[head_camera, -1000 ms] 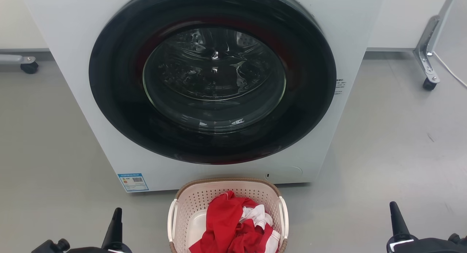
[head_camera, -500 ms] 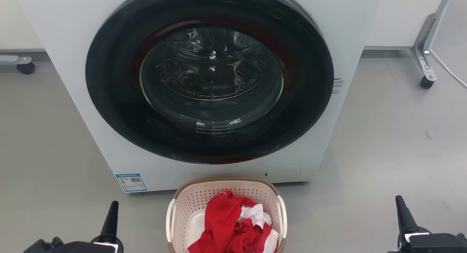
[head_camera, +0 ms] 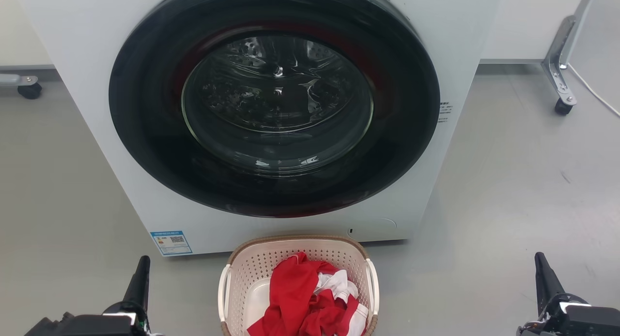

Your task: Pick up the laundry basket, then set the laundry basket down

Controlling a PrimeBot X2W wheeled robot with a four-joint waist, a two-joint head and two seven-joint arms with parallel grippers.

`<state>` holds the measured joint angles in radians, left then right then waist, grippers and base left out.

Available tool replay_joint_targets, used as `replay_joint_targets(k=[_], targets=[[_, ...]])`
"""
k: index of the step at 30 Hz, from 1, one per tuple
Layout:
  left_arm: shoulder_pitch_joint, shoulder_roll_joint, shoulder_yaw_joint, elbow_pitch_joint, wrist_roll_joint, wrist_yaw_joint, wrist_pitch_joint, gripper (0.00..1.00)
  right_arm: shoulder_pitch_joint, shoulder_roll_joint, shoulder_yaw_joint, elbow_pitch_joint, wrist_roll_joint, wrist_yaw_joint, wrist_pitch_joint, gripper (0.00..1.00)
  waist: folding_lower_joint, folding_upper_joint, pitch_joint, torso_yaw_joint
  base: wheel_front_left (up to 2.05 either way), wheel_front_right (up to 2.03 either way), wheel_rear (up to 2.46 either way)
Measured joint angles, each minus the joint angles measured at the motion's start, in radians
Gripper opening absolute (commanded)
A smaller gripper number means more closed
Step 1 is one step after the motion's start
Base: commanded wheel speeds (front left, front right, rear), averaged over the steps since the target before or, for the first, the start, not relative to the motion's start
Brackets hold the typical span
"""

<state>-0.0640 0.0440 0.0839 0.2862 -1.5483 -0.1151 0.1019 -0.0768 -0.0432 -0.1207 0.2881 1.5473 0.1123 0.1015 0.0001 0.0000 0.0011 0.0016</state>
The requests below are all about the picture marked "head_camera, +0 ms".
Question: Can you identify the white front-load washing machine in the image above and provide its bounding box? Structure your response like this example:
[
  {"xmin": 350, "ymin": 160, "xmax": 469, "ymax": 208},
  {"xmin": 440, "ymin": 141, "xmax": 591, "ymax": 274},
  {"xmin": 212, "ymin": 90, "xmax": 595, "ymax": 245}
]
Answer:
[{"xmin": 15, "ymin": 0, "xmax": 504, "ymax": 257}]

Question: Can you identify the blue energy label sticker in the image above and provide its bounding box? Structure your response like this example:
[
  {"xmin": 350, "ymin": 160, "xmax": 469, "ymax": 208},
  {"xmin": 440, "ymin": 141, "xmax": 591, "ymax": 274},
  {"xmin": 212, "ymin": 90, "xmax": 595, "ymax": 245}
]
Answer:
[{"xmin": 150, "ymin": 230, "xmax": 193, "ymax": 257}]

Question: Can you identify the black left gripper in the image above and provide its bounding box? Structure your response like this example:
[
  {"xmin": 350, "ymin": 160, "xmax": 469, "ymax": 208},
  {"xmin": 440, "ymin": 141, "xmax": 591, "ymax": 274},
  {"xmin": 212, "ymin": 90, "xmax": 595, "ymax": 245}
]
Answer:
[{"xmin": 24, "ymin": 255, "xmax": 152, "ymax": 336}]

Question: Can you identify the white cable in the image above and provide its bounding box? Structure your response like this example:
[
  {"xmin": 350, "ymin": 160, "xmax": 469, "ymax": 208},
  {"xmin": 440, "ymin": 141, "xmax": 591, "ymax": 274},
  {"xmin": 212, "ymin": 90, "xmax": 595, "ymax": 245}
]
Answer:
[{"xmin": 568, "ymin": 62, "xmax": 620, "ymax": 119}]

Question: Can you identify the long silver metal leg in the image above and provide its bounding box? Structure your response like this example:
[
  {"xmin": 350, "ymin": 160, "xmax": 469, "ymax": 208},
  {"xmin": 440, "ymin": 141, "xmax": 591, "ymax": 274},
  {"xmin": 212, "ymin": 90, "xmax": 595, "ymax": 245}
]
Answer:
[{"xmin": 541, "ymin": 0, "xmax": 598, "ymax": 107}]

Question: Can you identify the white garment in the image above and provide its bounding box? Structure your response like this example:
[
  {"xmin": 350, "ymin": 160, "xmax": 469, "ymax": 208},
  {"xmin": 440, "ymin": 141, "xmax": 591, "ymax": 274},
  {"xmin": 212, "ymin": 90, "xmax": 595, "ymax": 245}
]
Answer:
[{"xmin": 314, "ymin": 270, "xmax": 359, "ymax": 302}]

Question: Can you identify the black round washer door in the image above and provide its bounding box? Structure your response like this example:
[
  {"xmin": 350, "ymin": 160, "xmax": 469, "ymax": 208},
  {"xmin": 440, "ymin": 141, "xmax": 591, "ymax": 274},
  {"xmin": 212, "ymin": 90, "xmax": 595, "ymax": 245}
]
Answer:
[{"xmin": 108, "ymin": 0, "xmax": 441, "ymax": 218}]

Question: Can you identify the round white filter cover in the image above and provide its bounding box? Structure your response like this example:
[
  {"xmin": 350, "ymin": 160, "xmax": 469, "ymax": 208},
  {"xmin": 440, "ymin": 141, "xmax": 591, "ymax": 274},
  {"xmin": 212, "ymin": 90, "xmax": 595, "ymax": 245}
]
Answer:
[{"xmin": 346, "ymin": 217, "xmax": 398, "ymax": 241}]

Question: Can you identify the red garment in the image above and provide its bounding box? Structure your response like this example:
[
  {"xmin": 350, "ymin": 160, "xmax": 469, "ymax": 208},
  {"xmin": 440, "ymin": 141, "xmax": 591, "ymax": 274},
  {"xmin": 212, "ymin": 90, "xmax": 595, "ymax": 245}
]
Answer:
[{"xmin": 247, "ymin": 251, "xmax": 369, "ymax": 336}]

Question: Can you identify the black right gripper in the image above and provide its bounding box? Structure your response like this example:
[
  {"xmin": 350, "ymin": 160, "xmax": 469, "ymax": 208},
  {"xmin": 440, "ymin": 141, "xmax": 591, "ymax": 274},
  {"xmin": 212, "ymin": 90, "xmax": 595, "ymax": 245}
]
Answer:
[{"xmin": 515, "ymin": 252, "xmax": 620, "ymax": 336}]

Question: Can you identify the beige perforated laundry basket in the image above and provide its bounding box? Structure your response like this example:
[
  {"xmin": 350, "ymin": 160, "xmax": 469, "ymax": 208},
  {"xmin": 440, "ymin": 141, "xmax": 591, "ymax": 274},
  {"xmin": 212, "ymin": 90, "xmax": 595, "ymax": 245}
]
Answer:
[{"xmin": 217, "ymin": 234, "xmax": 380, "ymax": 336}]

